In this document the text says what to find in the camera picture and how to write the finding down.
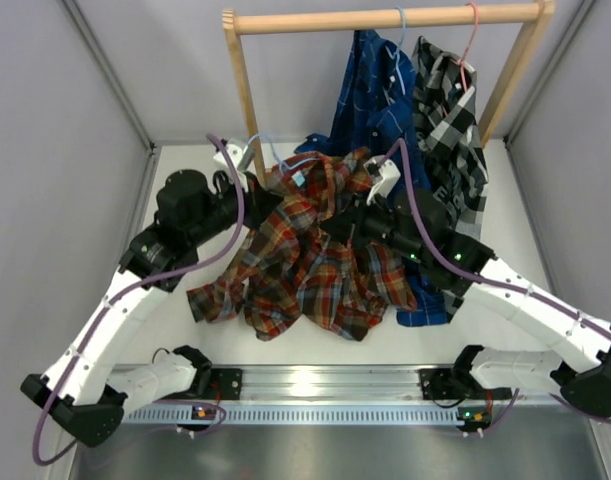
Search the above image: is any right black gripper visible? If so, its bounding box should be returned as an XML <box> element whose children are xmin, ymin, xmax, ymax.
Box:
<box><xmin>321</xmin><ymin>190</ymin><xmax>426</xmax><ymax>265</ymax></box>

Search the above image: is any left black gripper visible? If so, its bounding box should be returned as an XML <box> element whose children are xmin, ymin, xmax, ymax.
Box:
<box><xmin>187</xmin><ymin>169</ymin><xmax>283</xmax><ymax>247</ymax></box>

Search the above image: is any red brown plaid shirt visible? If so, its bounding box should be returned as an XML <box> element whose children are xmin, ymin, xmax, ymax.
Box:
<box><xmin>186</xmin><ymin>147</ymin><xmax>417</xmax><ymax>342</ymax></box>

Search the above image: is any light blue hanger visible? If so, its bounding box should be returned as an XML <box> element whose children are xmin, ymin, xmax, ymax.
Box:
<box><xmin>247</xmin><ymin>132</ymin><xmax>319</xmax><ymax>173</ymax></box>

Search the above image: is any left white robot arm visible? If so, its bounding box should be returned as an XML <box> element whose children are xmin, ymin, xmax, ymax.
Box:
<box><xmin>21</xmin><ymin>170</ymin><xmax>282</xmax><ymax>447</ymax></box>

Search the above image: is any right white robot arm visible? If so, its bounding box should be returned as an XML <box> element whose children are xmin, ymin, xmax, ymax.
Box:
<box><xmin>321</xmin><ymin>190</ymin><xmax>611</xmax><ymax>421</ymax></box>

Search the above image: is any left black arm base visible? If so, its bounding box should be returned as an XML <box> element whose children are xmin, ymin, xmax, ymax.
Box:
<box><xmin>154</xmin><ymin>344</ymin><xmax>244</xmax><ymax>437</ymax></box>

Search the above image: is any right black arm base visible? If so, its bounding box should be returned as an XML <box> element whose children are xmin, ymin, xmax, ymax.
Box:
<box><xmin>419</xmin><ymin>345</ymin><xmax>518</xmax><ymax>437</ymax></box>

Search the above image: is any blue plaid shirt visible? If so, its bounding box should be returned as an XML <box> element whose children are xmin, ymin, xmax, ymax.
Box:
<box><xmin>295</xmin><ymin>30</ymin><xmax>454</xmax><ymax>327</ymax></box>

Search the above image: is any black white plaid shirt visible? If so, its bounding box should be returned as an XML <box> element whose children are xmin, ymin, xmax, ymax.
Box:
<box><xmin>409</xmin><ymin>34</ymin><xmax>490</xmax><ymax>321</ymax></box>

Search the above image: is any blue hanger with shirt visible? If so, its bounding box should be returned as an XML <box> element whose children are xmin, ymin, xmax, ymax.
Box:
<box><xmin>390</xmin><ymin>5</ymin><xmax>407</xmax><ymax>96</ymax></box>

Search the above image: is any wooden clothes rack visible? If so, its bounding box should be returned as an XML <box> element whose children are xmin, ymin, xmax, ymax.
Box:
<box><xmin>221</xmin><ymin>0</ymin><xmax>557</xmax><ymax>191</ymax></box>

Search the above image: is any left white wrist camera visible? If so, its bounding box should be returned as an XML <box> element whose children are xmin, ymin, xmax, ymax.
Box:
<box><xmin>213</xmin><ymin>138</ymin><xmax>255</xmax><ymax>177</ymax></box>

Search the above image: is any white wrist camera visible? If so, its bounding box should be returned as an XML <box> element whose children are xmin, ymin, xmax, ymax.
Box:
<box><xmin>213</xmin><ymin>138</ymin><xmax>255</xmax><ymax>177</ymax></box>
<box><xmin>364</xmin><ymin>156</ymin><xmax>400</xmax><ymax>205</ymax></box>

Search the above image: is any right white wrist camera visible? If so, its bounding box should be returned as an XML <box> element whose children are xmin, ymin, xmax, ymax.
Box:
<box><xmin>364</xmin><ymin>156</ymin><xmax>400</xmax><ymax>205</ymax></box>

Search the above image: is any aluminium mounting rail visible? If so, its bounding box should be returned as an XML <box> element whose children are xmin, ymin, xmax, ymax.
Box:
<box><xmin>125</xmin><ymin>365</ymin><xmax>509</xmax><ymax>427</ymax></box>

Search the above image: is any pink wire hanger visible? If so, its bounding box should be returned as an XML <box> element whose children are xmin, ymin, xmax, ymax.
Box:
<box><xmin>449</xmin><ymin>1</ymin><xmax>480</xmax><ymax>93</ymax></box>

